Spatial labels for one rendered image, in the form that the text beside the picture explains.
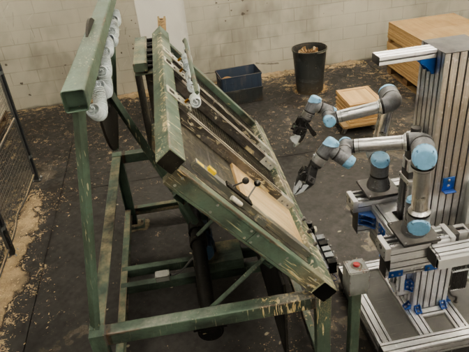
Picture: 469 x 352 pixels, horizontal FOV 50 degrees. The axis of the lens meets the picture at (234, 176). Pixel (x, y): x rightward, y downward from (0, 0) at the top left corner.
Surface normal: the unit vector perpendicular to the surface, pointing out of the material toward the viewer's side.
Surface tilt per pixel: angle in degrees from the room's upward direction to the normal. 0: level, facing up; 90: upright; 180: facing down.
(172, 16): 90
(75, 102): 90
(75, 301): 0
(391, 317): 0
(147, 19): 90
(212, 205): 90
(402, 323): 0
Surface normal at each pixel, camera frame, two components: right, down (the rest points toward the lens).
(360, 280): 0.15, 0.51
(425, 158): -0.24, 0.40
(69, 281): -0.09, -0.85
